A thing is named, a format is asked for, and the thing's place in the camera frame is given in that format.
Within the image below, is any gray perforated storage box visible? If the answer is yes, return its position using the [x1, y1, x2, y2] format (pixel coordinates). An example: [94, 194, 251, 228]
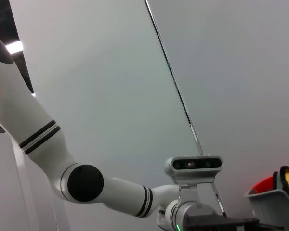
[243, 186, 289, 231]

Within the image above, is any red orange cloth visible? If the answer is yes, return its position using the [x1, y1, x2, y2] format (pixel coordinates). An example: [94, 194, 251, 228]
[252, 176, 275, 191]

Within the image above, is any white ceiling light panel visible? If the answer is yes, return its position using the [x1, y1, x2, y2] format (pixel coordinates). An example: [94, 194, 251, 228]
[5, 40, 24, 55]

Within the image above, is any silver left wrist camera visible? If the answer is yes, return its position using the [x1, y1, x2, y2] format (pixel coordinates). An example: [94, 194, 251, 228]
[164, 155, 224, 186]

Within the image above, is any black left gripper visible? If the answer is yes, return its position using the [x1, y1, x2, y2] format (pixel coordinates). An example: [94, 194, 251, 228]
[184, 214, 284, 231]

